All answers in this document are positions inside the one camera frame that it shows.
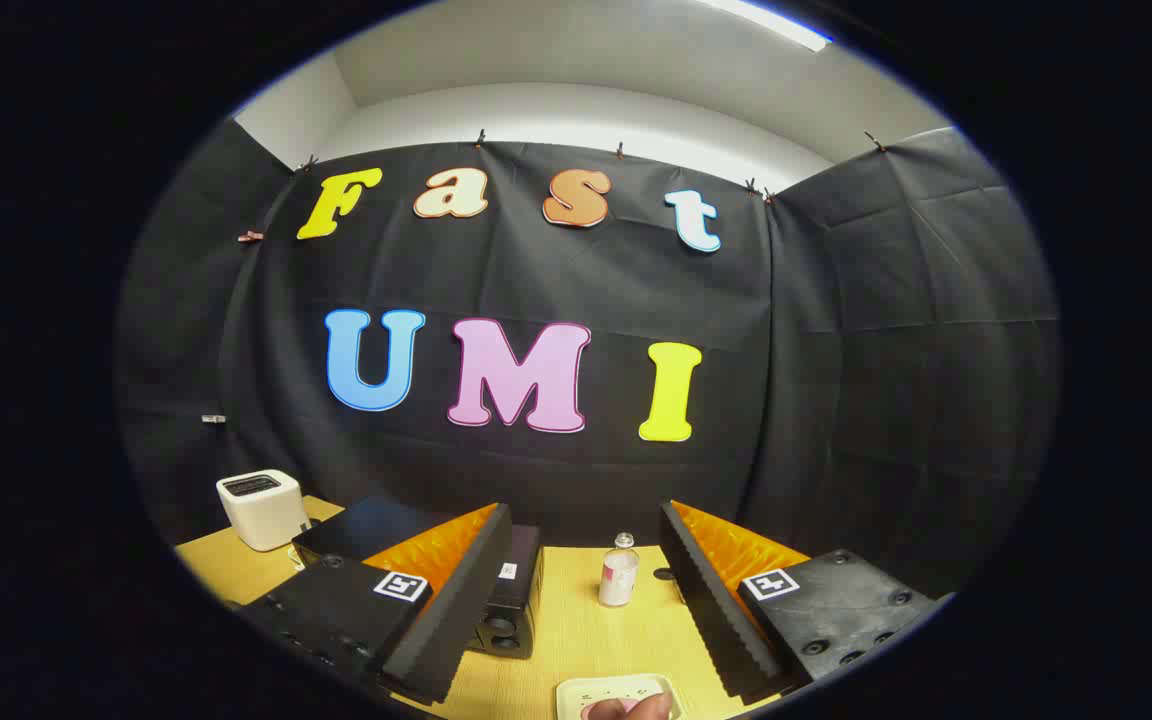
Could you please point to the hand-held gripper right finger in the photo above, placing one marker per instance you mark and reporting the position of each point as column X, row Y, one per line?
column 711, row 610

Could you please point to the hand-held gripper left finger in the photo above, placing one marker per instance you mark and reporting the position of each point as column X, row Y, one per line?
column 466, row 600

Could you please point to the black toaster oven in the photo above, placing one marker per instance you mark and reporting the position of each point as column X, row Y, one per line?
column 376, row 525

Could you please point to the cream square tray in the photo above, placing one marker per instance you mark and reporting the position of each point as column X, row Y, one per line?
column 616, row 686

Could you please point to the pink ham slice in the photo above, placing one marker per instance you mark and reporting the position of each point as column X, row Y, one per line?
column 628, row 704

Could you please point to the white bread toaster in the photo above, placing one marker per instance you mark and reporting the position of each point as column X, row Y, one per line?
column 261, row 510

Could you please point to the clear plastic bottle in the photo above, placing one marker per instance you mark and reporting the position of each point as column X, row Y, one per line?
column 619, row 580

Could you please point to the ceiling light strip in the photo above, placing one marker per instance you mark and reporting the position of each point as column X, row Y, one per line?
column 776, row 25

